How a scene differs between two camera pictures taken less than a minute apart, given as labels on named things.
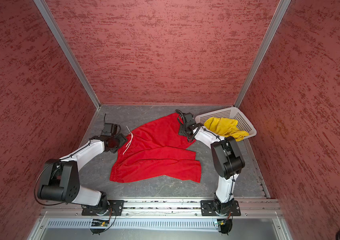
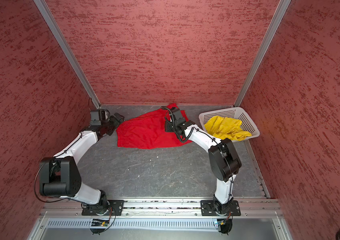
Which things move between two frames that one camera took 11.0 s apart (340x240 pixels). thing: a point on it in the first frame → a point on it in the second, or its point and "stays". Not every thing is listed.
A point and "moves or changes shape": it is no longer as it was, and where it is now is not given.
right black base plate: (207, 208) stays
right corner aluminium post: (281, 10) stays
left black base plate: (114, 207) stays
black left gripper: (123, 140) → (112, 118)
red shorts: (158, 148) → (173, 105)
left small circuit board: (99, 224) stays
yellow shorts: (225, 127) stays
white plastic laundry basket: (233, 113) moves or changes shape
